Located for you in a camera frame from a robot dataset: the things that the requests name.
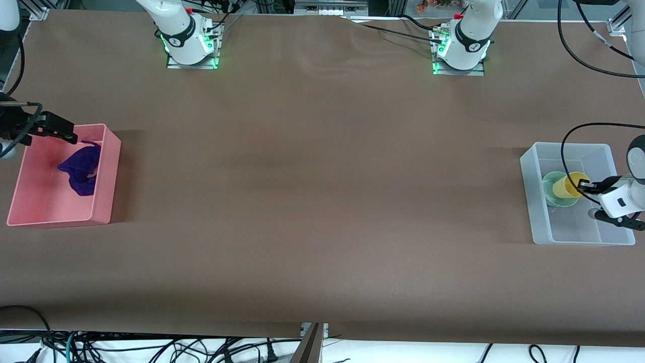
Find tangled black floor cables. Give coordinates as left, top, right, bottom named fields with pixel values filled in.
left=76, top=337, right=303, bottom=363

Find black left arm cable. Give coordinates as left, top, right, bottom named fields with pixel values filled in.
left=557, top=0, right=645, bottom=175

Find black looped floor cable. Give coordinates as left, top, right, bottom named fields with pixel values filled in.
left=0, top=305, right=55, bottom=363

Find black cable on table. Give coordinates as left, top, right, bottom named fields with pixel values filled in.
left=343, top=14, right=446, bottom=46

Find mint green bowl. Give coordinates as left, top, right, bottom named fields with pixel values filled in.
left=542, top=171, right=581, bottom=208

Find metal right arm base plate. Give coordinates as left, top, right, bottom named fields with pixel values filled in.
left=166, top=23, right=224, bottom=70

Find clear plastic bin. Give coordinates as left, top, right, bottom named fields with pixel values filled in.
left=520, top=142, right=636, bottom=246

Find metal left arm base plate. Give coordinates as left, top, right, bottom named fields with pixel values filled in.
left=432, top=28, right=486, bottom=77

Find yellow plastic cup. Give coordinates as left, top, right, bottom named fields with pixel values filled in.
left=552, top=172, right=591, bottom=199

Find purple cloth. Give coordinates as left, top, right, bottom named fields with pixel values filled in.
left=57, top=141, right=102, bottom=197

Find pink plastic bin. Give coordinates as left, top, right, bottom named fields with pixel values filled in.
left=7, top=124, right=122, bottom=227

